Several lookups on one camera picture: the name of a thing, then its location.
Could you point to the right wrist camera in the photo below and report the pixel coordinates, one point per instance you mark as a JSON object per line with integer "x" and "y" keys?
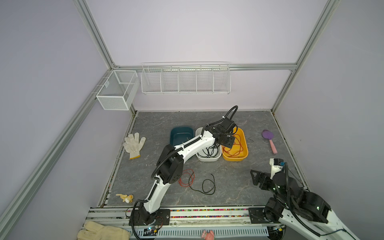
{"x": 277, "y": 166}

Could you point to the small white mesh basket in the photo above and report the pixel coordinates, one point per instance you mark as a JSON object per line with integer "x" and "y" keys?
{"x": 119, "y": 90}

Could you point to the small yellow toy figure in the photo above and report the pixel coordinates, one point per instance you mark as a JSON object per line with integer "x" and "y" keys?
{"x": 126, "y": 198}

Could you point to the dark teal plastic bin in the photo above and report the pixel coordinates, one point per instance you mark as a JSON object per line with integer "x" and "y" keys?
{"x": 180, "y": 135}

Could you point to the purple pink toy trowel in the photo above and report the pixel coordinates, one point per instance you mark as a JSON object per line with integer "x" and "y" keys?
{"x": 269, "y": 136}

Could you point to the white work glove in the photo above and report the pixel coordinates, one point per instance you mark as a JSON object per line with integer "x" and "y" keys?
{"x": 133, "y": 144}

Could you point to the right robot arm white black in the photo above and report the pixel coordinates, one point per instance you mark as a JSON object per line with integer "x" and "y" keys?
{"x": 294, "y": 207}

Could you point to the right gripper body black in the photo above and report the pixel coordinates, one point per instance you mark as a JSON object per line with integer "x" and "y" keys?
{"x": 267, "y": 183}

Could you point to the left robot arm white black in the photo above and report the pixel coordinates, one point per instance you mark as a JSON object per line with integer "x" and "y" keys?
{"x": 170, "y": 166}

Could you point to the long white wire basket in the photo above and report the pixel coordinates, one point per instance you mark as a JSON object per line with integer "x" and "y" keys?
{"x": 186, "y": 78}

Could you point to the white plastic bin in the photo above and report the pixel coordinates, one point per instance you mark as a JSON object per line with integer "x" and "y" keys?
{"x": 210, "y": 154}

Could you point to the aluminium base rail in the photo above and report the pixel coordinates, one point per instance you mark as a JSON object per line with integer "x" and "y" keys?
{"x": 190, "y": 217}

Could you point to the yellow plastic bin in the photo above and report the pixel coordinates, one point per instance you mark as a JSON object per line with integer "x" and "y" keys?
{"x": 239, "y": 150}

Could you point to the pink object at front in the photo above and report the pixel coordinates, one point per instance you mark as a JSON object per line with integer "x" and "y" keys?
{"x": 208, "y": 235}

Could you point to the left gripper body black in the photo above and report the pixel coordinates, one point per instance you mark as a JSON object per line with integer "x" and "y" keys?
{"x": 229, "y": 141}

